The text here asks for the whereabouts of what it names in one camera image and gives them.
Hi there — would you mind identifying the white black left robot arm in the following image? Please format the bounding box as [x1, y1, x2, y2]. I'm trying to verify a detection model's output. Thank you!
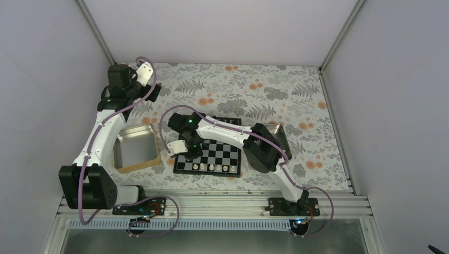
[58, 61, 161, 214]

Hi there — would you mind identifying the gold rimmed empty metal tin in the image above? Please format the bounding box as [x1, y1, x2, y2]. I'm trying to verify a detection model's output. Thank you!
[113, 124, 161, 174]

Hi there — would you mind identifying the right aluminium corner frame post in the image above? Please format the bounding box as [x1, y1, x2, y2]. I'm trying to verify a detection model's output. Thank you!
[319, 0, 366, 74]

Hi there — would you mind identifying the aluminium front rail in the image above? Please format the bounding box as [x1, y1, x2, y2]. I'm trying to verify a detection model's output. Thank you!
[56, 191, 373, 219]

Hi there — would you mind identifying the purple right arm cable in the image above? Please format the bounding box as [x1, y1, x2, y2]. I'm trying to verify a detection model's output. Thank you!
[158, 104, 335, 239]

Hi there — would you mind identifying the black chess pieces row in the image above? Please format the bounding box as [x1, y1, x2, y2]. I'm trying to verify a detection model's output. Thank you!
[213, 116, 241, 125]

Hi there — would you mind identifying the aluminium corner frame post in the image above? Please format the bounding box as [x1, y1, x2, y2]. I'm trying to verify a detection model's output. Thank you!
[75, 0, 116, 65]
[319, 0, 366, 74]

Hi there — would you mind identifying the grey slotted cable duct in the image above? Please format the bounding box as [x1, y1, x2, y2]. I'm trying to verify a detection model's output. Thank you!
[67, 218, 293, 231]

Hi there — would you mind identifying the black white chess board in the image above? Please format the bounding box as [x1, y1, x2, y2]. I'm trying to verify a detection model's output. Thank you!
[173, 114, 241, 177]

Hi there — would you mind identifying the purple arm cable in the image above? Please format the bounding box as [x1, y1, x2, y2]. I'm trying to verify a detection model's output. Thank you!
[77, 56, 180, 239]
[158, 104, 335, 239]

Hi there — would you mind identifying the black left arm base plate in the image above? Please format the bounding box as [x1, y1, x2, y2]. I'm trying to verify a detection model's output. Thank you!
[112, 197, 166, 217]

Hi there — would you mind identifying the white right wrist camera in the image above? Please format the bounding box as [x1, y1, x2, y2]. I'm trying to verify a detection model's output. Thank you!
[167, 140, 188, 157]

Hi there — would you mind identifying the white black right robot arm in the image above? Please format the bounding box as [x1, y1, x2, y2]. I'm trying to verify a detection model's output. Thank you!
[167, 113, 309, 215]

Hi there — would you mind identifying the floral patterned table mat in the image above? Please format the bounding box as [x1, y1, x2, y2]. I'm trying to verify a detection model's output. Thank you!
[127, 63, 349, 191]

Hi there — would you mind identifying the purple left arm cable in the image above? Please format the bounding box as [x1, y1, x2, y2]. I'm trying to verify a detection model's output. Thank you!
[77, 56, 180, 239]

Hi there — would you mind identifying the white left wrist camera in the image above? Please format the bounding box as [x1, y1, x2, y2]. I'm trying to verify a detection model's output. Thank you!
[136, 62, 154, 87]

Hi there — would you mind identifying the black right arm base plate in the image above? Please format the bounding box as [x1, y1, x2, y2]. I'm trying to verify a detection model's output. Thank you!
[264, 197, 321, 216]

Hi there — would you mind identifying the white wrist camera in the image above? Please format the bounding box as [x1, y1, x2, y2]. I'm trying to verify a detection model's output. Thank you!
[136, 62, 154, 87]
[167, 140, 188, 157]

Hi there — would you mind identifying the pink rimmed metal tin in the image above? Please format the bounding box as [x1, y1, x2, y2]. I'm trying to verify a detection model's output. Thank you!
[243, 123, 292, 174]

